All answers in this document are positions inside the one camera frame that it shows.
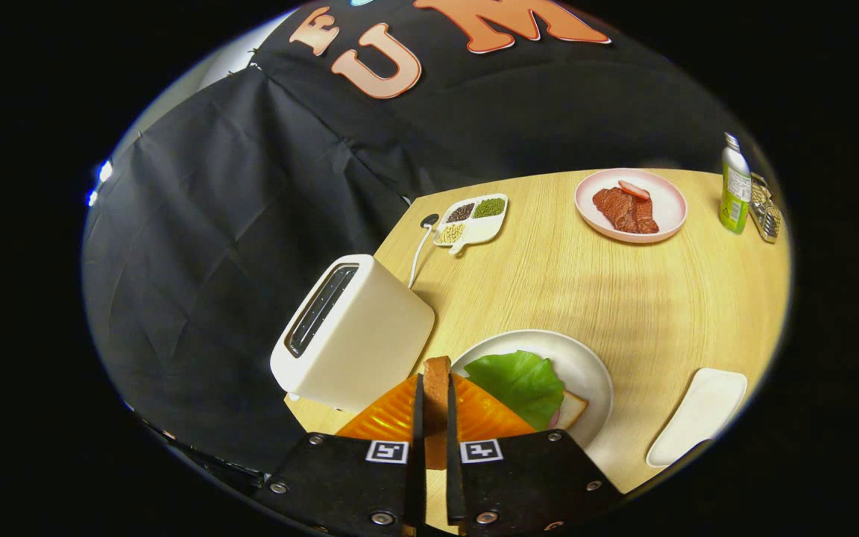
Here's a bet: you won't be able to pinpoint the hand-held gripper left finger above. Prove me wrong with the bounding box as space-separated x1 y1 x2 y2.
254 373 428 537

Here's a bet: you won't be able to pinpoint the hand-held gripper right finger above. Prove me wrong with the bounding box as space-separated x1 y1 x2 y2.
446 373 624 537

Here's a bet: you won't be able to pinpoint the toasted bread slice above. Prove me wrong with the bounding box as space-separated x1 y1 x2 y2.
423 356 453 471

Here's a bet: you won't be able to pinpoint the green lettuce leaf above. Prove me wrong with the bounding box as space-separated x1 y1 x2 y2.
464 350 566 432

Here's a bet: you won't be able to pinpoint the cream white toaster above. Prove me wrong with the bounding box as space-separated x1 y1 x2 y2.
270 254 436 415

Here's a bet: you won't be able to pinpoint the white bread slice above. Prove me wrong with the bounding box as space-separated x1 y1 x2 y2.
555 389 589 431

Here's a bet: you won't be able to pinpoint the white round plate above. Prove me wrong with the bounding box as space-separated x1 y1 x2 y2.
450 330 614 450

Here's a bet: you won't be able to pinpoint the white divided condiment dish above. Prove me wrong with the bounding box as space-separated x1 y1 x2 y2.
432 193 509 257

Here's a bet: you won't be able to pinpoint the white rounded square plate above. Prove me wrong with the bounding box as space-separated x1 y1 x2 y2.
646 368 749 468

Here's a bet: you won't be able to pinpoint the black backdrop cloth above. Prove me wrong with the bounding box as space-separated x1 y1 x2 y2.
81 0 751 486

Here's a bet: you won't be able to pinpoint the brown meat pieces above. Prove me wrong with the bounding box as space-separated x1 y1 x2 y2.
592 186 660 235

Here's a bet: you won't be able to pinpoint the pink round plate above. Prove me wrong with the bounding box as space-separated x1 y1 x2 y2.
574 169 688 245

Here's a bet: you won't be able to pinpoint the silver bottle green label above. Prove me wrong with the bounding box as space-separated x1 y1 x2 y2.
720 133 752 235

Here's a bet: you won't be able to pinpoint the white toaster cable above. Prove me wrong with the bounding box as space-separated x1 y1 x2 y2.
408 224 434 289

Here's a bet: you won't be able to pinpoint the metal wire basket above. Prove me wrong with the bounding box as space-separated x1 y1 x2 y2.
747 173 783 245

